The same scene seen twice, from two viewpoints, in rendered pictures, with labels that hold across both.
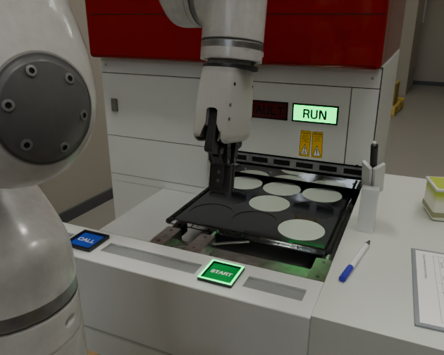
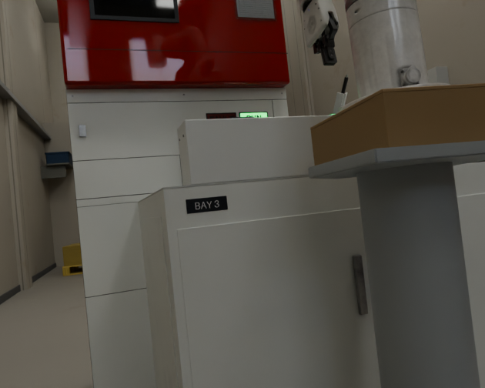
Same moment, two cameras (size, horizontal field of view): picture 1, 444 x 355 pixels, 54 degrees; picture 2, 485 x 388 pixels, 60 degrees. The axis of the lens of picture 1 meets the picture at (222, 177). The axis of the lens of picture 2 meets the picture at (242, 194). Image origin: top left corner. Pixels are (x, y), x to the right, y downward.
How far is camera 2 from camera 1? 107 cm
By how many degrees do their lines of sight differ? 47
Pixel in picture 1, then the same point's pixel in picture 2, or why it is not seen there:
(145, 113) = (117, 135)
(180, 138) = (153, 152)
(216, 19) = not seen: outside the picture
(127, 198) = (96, 222)
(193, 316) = not seen: hidden behind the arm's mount
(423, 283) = not seen: hidden behind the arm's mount
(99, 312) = (272, 160)
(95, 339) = (269, 188)
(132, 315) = (299, 152)
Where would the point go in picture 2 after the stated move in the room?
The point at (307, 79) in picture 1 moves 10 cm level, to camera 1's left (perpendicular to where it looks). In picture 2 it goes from (245, 96) to (225, 93)
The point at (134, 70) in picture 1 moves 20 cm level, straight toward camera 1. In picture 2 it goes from (104, 99) to (142, 84)
